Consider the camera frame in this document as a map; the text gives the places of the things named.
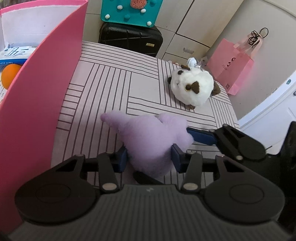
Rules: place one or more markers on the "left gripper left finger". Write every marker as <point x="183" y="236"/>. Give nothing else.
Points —
<point x="108" y="165"/>

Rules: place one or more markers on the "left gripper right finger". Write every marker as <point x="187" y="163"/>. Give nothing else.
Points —
<point x="191" y="166"/>

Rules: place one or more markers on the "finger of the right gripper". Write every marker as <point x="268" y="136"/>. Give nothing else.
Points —
<point x="204" y="137"/>
<point x="144" y="179"/>

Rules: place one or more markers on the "purple plush toy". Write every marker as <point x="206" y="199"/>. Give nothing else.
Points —
<point x="149" y="138"/>

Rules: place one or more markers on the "blue wet wipes pack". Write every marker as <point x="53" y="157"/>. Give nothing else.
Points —
<point x="16" y="55"/>

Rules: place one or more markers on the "orange makeup sponge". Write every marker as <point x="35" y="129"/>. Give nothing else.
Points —
<point x="8" y="74"/>

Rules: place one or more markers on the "white door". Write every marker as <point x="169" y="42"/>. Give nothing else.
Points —
<point x="269" y="121"/>

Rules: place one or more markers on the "white panda plush toy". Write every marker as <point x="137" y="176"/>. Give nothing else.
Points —
<point x="192" y="84"/>

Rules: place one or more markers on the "pink paper shopping bag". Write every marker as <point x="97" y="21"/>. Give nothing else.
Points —
<point x="231" y="63"/>

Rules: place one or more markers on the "striped tablecloth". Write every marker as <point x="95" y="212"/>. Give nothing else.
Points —
<point x="109" y="78"/>

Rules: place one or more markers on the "pink cardboard box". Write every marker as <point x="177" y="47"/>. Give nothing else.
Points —
<point x="32" y="104"/>

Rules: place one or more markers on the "black suitcase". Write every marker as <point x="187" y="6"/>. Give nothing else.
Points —
<point x="143" y="40"/>

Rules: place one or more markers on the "printed paper sheet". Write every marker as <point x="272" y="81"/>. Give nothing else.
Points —
<point x="3" y="92"/>

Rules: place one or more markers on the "teal felt handbag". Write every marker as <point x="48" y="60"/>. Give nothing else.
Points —
<point x="136" y="13"/>

